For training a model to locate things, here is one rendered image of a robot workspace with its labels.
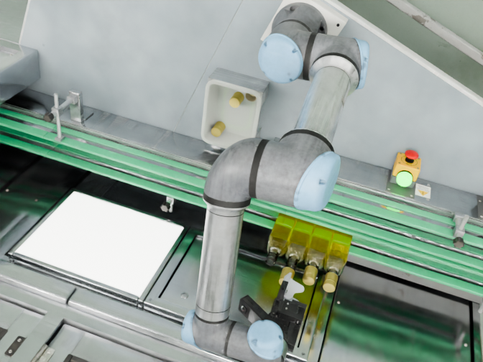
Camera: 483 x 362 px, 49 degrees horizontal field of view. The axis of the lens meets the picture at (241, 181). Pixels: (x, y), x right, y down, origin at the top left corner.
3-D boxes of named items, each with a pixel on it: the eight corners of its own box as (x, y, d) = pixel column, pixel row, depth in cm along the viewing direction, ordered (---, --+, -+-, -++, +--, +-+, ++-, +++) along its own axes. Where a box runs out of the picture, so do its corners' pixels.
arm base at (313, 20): (291, -9, 139) (281, 2, 132) (338, 23, 140) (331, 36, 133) (263, 36, 149) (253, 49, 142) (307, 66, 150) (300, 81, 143)
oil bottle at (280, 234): (282, 210, 170) (263, 255, 153) (285, 197, 166) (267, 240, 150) (299, 216, 169) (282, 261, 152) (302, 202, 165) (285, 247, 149)
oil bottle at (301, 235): (299, 216, 169) (282, 261, 152) (302, 202, 165) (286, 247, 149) (316, 221, 168) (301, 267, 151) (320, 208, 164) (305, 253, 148)
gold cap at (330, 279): (323, 279, 148) (320, 290, 144) (327, 270, 145) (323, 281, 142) (336, 283, 147) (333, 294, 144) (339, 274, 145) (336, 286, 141)
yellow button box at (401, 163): (391, 169, 164) (389, 182, 158) (399, 149, 159) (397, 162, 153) (414, 175, 163) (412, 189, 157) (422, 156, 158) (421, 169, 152)
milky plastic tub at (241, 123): (209, 128, 176) (200, 141, 169) (216, 67, 163) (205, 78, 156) (259, 143, 173) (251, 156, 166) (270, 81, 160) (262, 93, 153)
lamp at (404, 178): (394, 180, 157) (393, 186, 155) (399, 168, 154) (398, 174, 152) (410, 184, 156) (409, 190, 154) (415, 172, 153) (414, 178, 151)
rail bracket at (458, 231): (449, 216, 152) (449, 246, 142) (459, 196, 147) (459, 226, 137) (463, 220, 151) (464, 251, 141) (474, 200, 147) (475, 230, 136)
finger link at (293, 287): (307, 279, 142) (298, 307, 136) (286, 271, 143) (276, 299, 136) (309, 272, 139) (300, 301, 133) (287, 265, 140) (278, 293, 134)
